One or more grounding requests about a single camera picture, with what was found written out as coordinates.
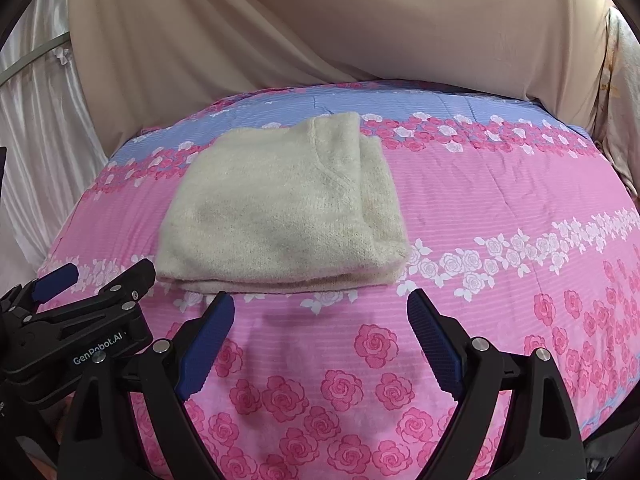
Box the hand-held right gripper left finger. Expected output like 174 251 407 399
57 292 236 480

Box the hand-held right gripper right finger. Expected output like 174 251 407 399
407 291 586 480

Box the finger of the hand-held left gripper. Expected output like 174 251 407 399
22 262 80 307
30 258 157 323

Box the cream knitted sweater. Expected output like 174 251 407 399
155 111 412 295

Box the white satin cloth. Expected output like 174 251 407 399
0 0 108 286

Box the pink floral bedsheet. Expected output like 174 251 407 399
35 80 640 480

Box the grey curved rod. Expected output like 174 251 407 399
0 42 68 86

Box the cream printed cloth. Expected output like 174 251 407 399
597 7 640 201

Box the beige draped curtain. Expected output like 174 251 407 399
65 0 618 171

